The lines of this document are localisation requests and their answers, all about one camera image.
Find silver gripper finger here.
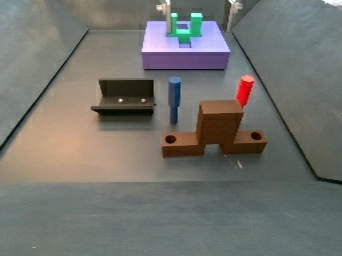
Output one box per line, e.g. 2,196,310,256
157,0,171,33
226,0,243,31

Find brown T-shaped block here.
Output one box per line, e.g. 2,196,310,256
162,100,267,157

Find purple base board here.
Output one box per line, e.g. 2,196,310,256
142,21,230,70

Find green U-shaped block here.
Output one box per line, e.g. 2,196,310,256
167,13,203,44

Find blue peg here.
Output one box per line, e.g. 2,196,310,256
169,76,182,125

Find red peg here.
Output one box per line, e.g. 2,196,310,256
235,75,255,107

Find black angle bracket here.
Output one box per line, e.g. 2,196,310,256
91,78,155,114

